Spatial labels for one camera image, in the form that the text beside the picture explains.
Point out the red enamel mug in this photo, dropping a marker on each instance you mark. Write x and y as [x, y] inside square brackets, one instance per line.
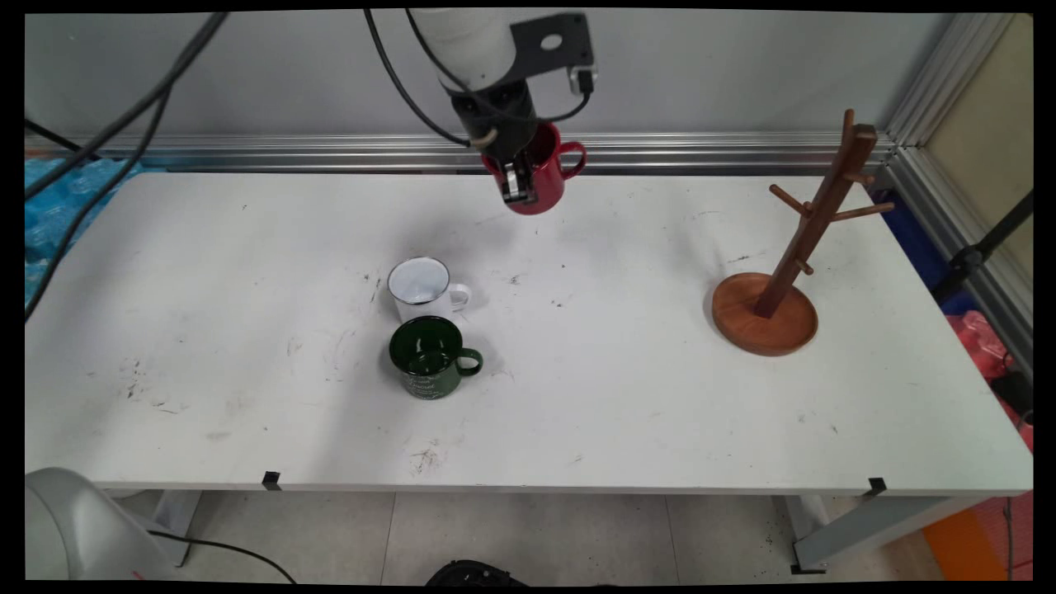
[544, 186]

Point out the pink red plastic bag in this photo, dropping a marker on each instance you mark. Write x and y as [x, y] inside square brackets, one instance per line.
[986, 346]

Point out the black rounded floor object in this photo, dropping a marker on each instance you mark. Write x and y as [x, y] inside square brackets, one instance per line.
[474, 574]

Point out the white enamel mug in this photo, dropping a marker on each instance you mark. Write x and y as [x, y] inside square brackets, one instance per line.
[421, 285]

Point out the long aluminium frame rail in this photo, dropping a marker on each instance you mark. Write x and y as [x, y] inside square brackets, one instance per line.
[701, 153]

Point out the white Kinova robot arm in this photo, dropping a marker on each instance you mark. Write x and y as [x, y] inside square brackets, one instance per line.
[466, 45]

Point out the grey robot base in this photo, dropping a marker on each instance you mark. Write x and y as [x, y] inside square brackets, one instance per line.
[74, 528]

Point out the blue plastic crate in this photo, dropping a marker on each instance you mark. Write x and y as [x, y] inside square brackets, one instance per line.
[920, 239]

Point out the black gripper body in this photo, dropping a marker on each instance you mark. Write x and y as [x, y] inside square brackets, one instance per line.
[499, 120]

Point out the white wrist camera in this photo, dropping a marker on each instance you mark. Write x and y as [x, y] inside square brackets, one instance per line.
[582, 80]

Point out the grey table leg with brace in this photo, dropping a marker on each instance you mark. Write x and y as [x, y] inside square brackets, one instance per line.
[858, 528]

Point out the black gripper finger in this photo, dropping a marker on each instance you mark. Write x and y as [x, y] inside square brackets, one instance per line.
[538, 142]
[516, 181]

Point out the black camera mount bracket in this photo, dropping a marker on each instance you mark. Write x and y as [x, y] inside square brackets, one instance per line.
[549, 41]

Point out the black tripod stand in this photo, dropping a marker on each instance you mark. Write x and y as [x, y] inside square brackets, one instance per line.
[969, 257]

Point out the wooden mug tree stand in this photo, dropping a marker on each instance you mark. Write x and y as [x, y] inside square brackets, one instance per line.
[763, 326]

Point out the dark green enamel mug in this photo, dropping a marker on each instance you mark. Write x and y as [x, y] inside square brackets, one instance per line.
[429, 363]

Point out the orange floor box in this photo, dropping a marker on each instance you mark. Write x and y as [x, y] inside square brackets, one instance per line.
[961, 540]

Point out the blue bubble wrap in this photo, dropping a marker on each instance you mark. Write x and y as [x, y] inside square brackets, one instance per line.
[58, 206]

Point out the aluminium corner frame post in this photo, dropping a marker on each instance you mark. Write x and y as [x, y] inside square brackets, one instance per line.
[932, 91]

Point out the short grey table leg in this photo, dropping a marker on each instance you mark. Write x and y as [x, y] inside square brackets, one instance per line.
[176, 520]

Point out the black tape piece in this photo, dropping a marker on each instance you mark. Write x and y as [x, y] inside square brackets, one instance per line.
[271, 479]
[876, 486]

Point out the small black box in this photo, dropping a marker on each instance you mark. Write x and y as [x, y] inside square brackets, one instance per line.
[1013, 394]

